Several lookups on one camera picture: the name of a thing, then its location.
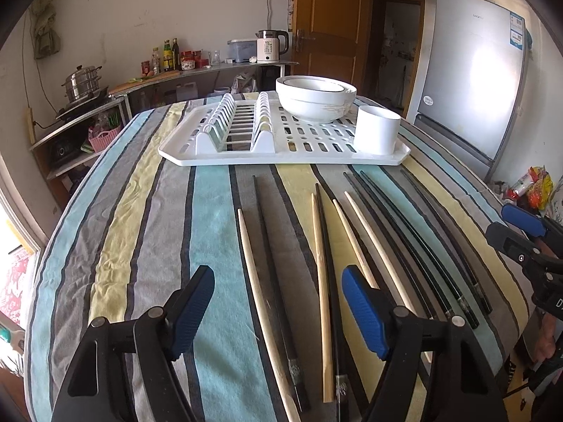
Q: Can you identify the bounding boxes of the grey storage box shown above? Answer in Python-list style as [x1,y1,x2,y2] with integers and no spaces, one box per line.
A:
[227,38,257,63]

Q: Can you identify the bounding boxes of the green oil bottle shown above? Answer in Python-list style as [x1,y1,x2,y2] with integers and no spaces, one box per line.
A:
[162,39,174,71]

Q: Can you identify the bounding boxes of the red yellow snack bag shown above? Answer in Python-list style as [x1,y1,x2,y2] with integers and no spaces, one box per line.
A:
[504,166,553,212]

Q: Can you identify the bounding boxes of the dark sauce bottle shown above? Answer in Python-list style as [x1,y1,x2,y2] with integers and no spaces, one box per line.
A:
[172,38,181,71]

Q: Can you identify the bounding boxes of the white stacked bowls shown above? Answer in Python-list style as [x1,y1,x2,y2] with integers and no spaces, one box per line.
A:
[276,75,357,124]

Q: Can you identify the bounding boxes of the white utensil cup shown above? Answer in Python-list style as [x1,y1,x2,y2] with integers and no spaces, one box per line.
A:
[353,105,402,156]

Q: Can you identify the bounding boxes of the steel steamer pot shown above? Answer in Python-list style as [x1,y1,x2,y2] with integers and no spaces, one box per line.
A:
[62,65,102,103]

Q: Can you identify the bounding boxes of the metal shelf table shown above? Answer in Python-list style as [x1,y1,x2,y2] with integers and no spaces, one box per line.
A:
[109,60,298,113]

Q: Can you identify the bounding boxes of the metal stove rack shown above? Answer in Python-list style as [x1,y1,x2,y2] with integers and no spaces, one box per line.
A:
[30,95,132,181]

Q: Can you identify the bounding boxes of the striped tablecloth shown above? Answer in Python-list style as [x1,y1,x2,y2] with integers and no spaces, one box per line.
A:
[25,102,532,421]

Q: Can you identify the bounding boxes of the white plastic dish rack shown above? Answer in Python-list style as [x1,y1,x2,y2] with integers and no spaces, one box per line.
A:
[158,92,410,167]

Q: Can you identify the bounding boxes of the white electric kettle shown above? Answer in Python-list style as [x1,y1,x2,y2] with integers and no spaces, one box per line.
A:
[256,30,289,63]

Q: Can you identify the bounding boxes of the person's right hand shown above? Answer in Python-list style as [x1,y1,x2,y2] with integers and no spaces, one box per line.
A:
[534,313,557,362]

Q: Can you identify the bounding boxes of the pink plastic basket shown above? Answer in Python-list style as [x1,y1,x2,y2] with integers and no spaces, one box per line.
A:
[88,125,122,153]

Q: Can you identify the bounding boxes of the wooden cutting board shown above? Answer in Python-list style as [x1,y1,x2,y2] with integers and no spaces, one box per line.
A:
[108,71,181,95]

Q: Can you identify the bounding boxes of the brown wooden door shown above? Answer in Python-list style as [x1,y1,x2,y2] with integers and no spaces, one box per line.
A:
[292,0,372,88]

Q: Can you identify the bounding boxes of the silver refrigerator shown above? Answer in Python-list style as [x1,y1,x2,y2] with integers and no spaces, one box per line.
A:
[415,0,528,181]

